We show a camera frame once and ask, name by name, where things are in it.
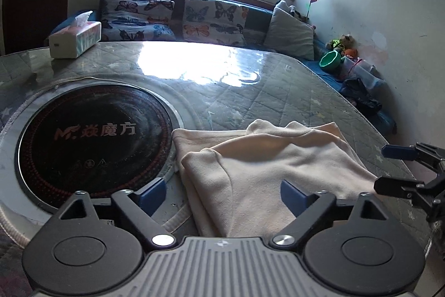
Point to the green plastic bowl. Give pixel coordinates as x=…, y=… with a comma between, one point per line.
x=329, y=61

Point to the green yellow plush toy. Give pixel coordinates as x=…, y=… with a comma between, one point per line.
x=340, y=43

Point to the white pillow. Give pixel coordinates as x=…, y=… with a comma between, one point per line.
x=281, y=5

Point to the cream long-sleeve shirt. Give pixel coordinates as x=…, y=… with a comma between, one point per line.
x=264, y=164

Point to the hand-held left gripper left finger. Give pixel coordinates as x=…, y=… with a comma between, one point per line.
x=153, y=196

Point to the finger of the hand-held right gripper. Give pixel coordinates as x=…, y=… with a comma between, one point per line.
x=399, y=152
x=393, y=185

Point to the clear plastic bag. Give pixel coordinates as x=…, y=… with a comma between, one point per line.
x=365, y=72

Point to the round black induction cooktop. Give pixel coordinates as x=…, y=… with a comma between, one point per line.
x=94, y=144

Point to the butterfly print cushion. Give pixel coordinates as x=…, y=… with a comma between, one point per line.
x=215, y=22
x=137, y=20

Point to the dark bag on sofa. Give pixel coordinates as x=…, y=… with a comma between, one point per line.
x=361, y=97

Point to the grey pillow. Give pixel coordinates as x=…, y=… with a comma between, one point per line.
x=290, y=36

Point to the blue sofa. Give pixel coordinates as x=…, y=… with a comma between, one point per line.
x=257, y=20

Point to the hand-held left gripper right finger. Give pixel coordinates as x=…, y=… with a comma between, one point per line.
x=293, y=198

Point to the white tissue box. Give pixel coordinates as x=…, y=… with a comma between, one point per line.
x=73, y=41

